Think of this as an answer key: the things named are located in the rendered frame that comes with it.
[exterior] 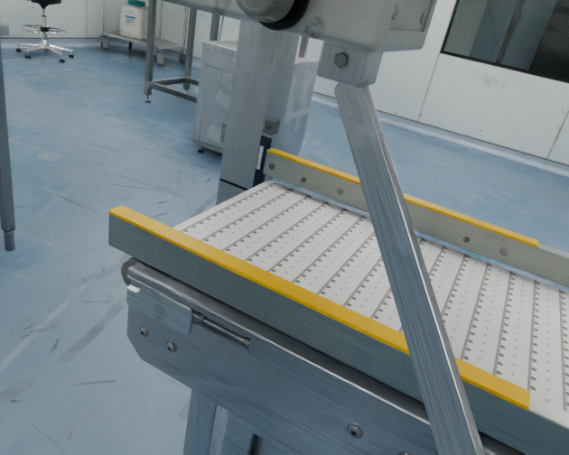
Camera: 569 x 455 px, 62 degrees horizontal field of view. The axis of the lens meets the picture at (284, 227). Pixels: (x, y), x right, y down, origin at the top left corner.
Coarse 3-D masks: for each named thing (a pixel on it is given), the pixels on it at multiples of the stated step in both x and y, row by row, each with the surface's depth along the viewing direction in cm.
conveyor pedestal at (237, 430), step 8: (232, 416) 48; (232, 424) 49; (240, 424) 48; (248, 424) 47; (232, 432) 49; (240, 432) 48; (248, 432) 48; (256, 432) 47; (224, 440) 50; (232, 440) 49; (240, 440) 49; (248, 440) 48; (256, 440) 49; (264, 440) 48; (224, 448) 50; (232, 448) 50; (240, 448) 49; (248, 448) 49; (256, 448) 50; (264, 448) 49; (272, 448) 48
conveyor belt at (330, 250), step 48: (288, 192) 61; (240, 240) 47; (288, 240) 49; (336, 240) 51; (336, 288) 43; (384, 288) 44; (480, 288) 48; (528, 288) 50; (480, 336) 40; (528, 336) 42; (528, 384) 36
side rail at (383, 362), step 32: (128, 224) 39; (160, 256) 39; (192, 256) 37; (224, 288) 37; (256, 288) 35; (288, 320) 35; (320, 320) 33; (352, 352) 33; (384, 352) 32; (416, 384) 31; (480, 416) 30; (512, 416) 29; (544, 416) 28; (544, 448) 29
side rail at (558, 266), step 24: (264, 168) 63; (288, 168) 62; (312, 168) 60; (336, 192) 60; (360, 192) 58; (432, 216) 55; (456, 240) 55; (480, 240) 53; (504, 240) 52; (528, 264) 52; (552, 264) 51
